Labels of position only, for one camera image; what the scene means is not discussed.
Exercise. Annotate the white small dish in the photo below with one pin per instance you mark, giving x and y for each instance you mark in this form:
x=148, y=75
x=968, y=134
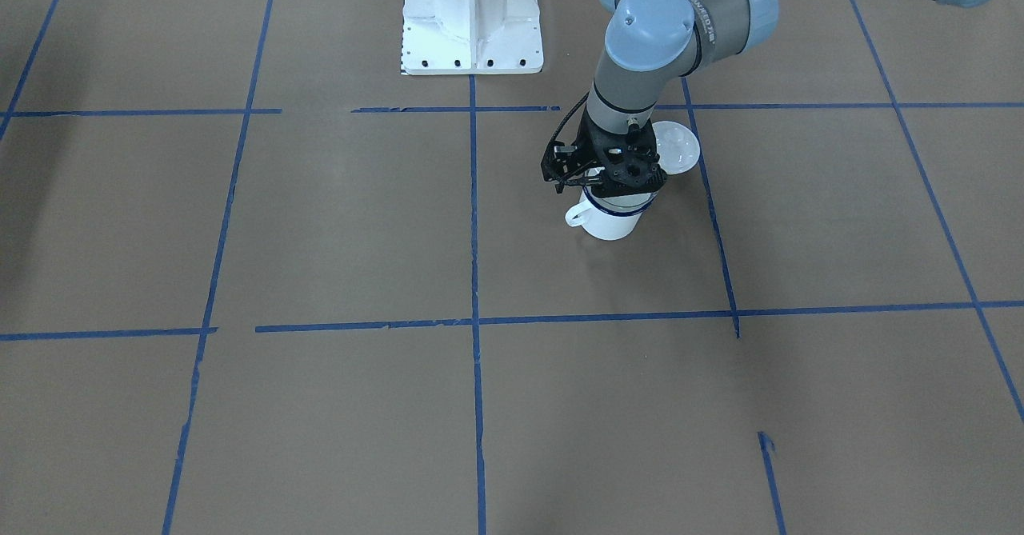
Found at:
x=678, y=148

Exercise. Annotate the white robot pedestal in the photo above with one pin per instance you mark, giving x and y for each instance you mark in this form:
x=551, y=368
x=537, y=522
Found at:
x=449, y=37

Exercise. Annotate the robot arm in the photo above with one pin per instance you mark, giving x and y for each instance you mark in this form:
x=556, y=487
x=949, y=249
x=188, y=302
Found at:
x=650, y=42

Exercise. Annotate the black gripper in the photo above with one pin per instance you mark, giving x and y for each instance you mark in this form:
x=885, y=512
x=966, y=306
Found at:
x=590, y=145

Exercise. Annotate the white enamel mug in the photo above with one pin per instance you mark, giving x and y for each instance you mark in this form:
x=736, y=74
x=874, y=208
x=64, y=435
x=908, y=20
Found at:
x=608, y=219

